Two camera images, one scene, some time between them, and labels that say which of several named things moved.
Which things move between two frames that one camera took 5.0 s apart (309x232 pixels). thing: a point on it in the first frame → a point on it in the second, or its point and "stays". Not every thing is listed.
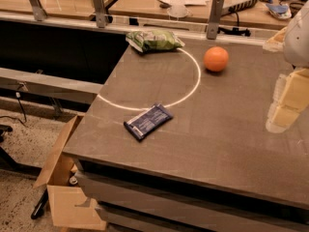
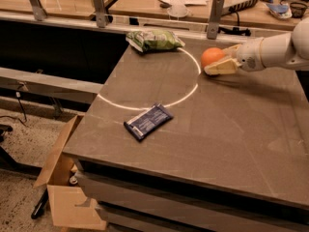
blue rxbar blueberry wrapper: (148, 121) stays
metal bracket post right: (214, 17) stays
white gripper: (297, 38) → (250, 56)
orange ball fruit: (215, 59) stays
